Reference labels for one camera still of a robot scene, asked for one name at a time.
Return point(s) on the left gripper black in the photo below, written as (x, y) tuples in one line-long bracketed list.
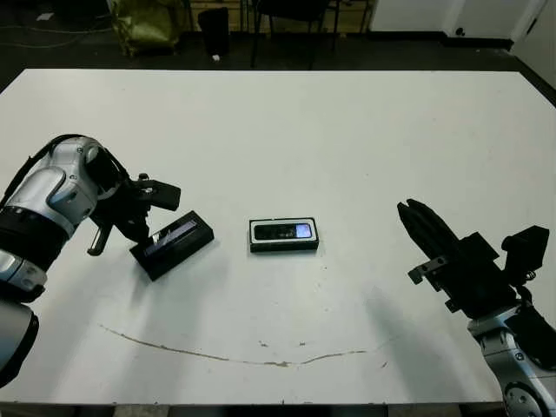
[(123, 200)]

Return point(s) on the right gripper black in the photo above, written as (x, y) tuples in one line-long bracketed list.
[(478, 282)]

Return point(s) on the black box lid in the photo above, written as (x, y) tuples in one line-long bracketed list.
[(182, 243)]

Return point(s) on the slim black camera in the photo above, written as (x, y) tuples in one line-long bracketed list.
[(278, 232)]

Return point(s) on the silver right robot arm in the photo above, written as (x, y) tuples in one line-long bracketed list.
[(512, 347)]

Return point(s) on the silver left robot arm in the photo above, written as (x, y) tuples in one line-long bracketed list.
[(56, 191)]

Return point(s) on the black box with white insert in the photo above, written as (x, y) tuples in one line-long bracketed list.
[(253, 246)]

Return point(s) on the yellow green sack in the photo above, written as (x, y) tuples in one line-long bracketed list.
[(145, 26)]

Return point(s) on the black round door stop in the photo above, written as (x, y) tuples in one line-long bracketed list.
[(459, 31)]

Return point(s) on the black waste bin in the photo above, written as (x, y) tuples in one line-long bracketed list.
[(213, 30)]

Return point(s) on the black mesh office chair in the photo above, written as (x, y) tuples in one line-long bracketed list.
[(255, 43)]

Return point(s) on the white door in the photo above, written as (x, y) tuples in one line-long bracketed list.
[(540, 48)]

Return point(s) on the white paper sheet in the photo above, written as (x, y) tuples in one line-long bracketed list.
[(44, 17)]

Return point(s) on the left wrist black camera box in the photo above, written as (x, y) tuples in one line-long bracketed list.
[(165, 195)]

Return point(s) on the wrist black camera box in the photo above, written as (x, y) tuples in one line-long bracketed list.
[(527, 249), (165, 195)]

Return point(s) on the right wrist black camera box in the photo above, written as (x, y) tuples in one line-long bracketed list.
[(527, 249)]

